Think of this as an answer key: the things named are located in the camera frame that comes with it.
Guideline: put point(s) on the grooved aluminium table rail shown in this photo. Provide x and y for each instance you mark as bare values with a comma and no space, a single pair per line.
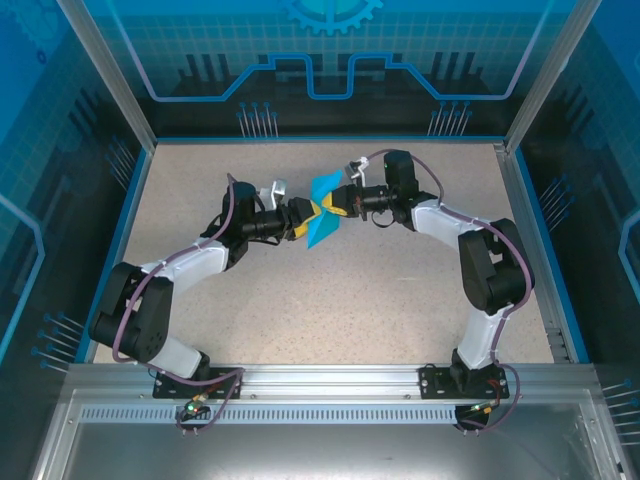
525,250

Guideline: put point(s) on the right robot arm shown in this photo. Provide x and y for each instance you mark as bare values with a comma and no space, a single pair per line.
495,280

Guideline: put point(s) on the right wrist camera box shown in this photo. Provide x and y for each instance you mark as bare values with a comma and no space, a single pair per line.
356,169

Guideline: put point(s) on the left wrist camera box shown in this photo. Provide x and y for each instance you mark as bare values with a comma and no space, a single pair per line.
276,192

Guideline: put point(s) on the aluminium corner post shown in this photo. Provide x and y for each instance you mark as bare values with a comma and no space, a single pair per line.
545,75
110,75

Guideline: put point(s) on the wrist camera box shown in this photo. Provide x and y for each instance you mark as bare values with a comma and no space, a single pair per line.
276,192
356,169

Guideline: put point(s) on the metal tray sheet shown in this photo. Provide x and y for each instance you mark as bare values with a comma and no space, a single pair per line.
320,455

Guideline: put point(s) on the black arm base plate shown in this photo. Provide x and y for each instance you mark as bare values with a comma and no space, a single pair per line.
432,382
165,387

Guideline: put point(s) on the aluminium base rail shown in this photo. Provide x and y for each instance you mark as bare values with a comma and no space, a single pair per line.
325,377

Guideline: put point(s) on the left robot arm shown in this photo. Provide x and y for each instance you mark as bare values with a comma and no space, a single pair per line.
145,320

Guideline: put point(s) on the blue paper sheet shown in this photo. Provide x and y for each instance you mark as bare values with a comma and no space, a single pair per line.
322,232

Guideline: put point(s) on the gear print enclosure panel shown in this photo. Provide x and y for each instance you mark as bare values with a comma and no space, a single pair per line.
320,50

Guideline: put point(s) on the blue circuit print panel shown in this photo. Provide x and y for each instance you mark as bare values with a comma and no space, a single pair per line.
50,200
600,200

